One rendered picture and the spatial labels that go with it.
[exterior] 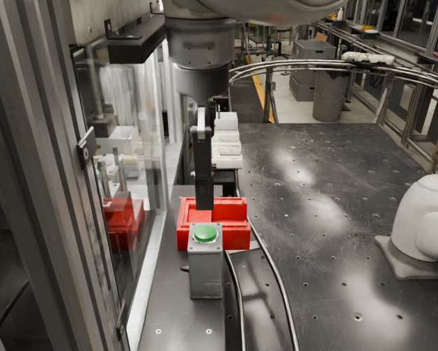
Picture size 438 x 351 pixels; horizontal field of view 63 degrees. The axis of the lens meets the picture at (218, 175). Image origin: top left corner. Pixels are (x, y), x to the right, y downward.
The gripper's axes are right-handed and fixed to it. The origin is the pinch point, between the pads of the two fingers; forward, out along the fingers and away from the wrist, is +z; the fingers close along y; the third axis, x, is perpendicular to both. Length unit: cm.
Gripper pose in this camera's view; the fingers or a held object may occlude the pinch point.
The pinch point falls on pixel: (204, 190)
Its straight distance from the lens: 58.0
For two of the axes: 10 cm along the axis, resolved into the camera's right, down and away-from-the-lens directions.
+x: 10.0, 0.0, 0.0
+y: 0.0, 4.9, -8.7
